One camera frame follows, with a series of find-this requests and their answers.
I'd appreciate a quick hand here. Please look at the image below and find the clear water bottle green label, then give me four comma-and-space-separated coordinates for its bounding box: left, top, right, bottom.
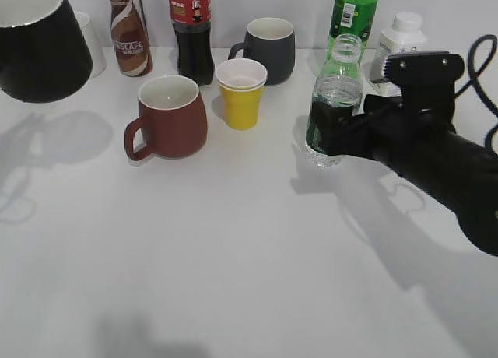
305, 33, 363, 167

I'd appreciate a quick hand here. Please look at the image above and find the white inner paper cup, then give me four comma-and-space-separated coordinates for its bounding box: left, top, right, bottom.
215, 58, 268, 90

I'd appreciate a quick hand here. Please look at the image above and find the white yogurt drink bottle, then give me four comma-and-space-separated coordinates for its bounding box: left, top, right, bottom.
369, 12, 427, 97

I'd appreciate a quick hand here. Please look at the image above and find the white ceramic mug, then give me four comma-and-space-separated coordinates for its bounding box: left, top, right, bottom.
75, 11, 107, 79

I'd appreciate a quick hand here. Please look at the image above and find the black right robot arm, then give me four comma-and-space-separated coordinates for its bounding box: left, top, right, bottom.
310, 51, 497, 255

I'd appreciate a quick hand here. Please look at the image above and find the dark grey ceramic mug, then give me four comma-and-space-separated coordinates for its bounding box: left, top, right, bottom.
228, 17, 296, 86

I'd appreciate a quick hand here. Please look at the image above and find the cola bottle red label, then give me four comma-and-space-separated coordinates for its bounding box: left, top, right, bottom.
168, 0, 214, 86

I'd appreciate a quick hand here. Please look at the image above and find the green soda bottle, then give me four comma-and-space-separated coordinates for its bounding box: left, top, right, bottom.
327, 0, 378, 59

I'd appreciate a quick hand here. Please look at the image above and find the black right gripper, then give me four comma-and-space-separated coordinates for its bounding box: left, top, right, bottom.
311, 51, 465, 167

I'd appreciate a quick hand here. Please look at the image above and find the black ceramic mug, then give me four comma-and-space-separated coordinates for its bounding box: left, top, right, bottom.
1, 0, 93, 103

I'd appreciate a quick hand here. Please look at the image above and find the yellow paper cup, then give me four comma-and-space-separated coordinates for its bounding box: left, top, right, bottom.
219, 85, 264, 130

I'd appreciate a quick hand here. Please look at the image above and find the brown Nescafe coffee bottle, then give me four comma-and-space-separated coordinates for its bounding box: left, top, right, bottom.
109, 0, 153, 77

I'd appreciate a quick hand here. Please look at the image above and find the red-brown ceramic mug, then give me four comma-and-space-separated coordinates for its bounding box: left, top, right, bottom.
124, 75, 208, 162

